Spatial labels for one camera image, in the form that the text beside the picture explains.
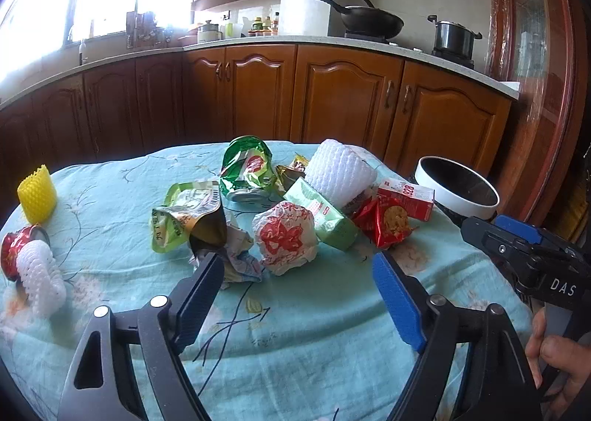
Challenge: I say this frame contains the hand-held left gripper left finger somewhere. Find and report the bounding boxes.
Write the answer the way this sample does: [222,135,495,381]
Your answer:
[58,252,225,421]

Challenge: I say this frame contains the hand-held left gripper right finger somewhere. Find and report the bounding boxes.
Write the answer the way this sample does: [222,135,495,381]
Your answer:
[372,251,543,421]

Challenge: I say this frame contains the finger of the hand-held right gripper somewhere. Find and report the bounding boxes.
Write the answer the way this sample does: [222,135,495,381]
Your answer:
[496,215,555,246]
[462,216,543,265]

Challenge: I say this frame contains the white bin with black liner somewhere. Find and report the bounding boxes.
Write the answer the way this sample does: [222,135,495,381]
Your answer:
[414,155,500,222]

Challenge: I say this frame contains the white paper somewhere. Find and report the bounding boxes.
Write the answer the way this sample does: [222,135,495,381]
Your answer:
[189,213,265,290]

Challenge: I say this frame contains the red snack packet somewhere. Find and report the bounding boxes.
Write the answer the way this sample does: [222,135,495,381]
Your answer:
[353,196,417,249]

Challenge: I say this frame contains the red and white carton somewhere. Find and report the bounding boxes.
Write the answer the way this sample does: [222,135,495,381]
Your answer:
[378,178,435,222]

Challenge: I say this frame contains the light green snack bag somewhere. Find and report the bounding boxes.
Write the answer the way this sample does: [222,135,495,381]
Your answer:
[148,178,228,260]

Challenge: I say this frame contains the pale green packet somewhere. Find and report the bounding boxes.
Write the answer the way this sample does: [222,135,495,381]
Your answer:
[283,177,359,252]

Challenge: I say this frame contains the white red-print paper wrapper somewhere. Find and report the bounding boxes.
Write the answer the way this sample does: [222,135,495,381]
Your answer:
[252,200,319,276]

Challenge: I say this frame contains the large white foam fruit net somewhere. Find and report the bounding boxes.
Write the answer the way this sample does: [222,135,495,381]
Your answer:
[305,139,378,210]

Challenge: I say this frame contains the green chip bag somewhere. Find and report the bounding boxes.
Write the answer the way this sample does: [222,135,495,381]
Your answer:
[219,136,279,203]

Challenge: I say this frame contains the person's right hand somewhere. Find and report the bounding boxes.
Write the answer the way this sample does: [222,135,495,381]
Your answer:
[526,310,591,408]

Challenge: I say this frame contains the light blue floral tablecloth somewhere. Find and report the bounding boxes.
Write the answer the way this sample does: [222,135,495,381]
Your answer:
[0,140,534,421]

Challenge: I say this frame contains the small white foam fruit net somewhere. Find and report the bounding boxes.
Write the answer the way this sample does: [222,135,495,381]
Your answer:
[17,240,68,318]

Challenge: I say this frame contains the yellow snack packet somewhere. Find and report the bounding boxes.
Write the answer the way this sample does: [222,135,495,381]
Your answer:
[276,153,309,193]

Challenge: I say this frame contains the wooden glass door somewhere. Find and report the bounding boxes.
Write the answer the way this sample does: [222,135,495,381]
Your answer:
[485,0,591,242]

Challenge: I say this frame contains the gas stove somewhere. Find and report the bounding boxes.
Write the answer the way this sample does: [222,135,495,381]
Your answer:
[344,31,476,71]

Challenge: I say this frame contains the red can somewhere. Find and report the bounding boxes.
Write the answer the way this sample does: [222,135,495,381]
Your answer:
[0,225,51,284]

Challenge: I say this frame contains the yellow foam fruit net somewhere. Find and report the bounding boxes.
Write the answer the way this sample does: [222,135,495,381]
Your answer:
[17,164,58,224]

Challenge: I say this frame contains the wooden lower cabinets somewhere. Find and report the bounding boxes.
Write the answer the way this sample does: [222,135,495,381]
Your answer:
[0,45,513,182]

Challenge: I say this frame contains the steel cooking pot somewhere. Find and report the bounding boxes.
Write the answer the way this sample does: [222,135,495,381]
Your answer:
[427,15,483,57]

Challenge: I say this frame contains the black wok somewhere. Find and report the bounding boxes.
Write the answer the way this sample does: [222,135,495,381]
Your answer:
[310,0,405,38]

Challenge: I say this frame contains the white kitchen countertop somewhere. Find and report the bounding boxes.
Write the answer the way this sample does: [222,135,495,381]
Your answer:
[0,34,521,108]

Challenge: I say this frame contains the group of condiment bottles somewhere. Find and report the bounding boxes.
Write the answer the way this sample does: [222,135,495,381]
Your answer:
[248,12,280,37]

